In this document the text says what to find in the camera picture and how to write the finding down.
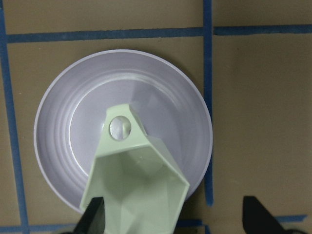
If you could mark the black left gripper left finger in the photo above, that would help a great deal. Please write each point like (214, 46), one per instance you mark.
(93, 219)

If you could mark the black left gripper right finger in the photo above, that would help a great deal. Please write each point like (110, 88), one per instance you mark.
(256, 219)

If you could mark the white angular mug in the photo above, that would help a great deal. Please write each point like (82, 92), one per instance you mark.
(142, 186)

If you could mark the lavender plate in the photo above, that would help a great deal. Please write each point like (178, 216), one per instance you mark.
(71, 116)

